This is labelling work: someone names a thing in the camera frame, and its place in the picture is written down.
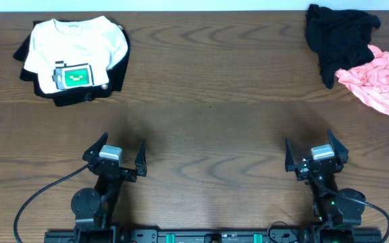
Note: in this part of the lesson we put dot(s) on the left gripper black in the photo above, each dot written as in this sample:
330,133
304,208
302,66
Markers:
140,169

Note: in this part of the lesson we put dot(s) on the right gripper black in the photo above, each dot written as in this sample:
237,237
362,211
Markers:
342,152

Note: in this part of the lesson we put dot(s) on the pink t-shirt with brown print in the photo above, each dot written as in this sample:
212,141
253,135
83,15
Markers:
369,82

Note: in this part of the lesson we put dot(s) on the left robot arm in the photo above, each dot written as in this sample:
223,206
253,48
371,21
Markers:
93,207

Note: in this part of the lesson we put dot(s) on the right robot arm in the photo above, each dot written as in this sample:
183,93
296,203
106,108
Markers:
339,211

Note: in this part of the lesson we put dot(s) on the black folded garment under white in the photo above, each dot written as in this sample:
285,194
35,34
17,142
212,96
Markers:
77,95

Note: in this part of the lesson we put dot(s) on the black crumpled garment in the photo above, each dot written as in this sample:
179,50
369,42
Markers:
340,38

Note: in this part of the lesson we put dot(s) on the white t-shirt with pixel camera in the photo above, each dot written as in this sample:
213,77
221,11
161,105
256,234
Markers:
69,55

